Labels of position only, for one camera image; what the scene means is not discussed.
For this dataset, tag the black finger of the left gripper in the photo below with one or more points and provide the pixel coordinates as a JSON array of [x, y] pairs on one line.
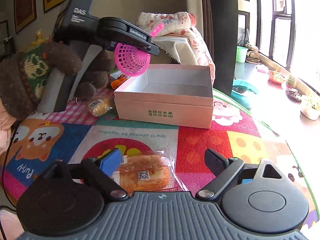
[[145, 47]]

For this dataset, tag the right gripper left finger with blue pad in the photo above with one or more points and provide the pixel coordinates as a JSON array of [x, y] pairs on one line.
[[98, 172]]

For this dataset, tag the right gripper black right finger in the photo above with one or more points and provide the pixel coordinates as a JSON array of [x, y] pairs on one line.
[[225, 172]]

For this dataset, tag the pink plastic toy basket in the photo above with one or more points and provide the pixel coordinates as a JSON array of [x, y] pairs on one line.
[[129, 60]]

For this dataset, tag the packaged bread orange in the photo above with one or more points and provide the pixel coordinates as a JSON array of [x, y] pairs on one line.
[[152, 171]]

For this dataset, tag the orange toy half shell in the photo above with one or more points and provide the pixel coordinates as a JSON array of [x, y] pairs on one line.
[[118, 82]]

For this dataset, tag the packaged bun small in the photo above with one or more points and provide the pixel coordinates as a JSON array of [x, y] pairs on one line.
[[99, 107]]

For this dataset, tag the beige sofa armrest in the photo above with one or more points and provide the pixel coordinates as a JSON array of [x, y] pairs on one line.
[[173, 50]]

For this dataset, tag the floral pink white blanket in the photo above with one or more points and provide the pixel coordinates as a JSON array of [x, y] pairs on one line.
[[181, 24]]

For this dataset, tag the colourful cartoon play mat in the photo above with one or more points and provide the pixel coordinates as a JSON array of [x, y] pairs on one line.
[[76, 134]]

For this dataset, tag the yellow plush duck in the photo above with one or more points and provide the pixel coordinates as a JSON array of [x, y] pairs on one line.
[[39, 38]]

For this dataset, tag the pink cardboard box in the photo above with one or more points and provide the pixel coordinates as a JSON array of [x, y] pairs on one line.
[[171, 94]]

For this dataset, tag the red framed picture left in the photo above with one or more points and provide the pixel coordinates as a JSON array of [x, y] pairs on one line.
[[24, 13]]

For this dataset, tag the brown plush bear sweater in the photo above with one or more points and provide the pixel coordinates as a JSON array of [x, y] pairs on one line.
[[25, 75]]

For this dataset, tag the teal round object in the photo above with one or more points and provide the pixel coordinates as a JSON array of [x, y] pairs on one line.
[[243, 92]]

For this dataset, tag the green plastic cup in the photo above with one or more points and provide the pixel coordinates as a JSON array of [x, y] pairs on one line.
[[241, 54]]

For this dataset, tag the red bowl on sill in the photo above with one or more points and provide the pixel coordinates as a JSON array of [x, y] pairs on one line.
[[276, 77]]

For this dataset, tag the white flower pot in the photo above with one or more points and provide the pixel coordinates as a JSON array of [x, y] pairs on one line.
[[310, 107]]

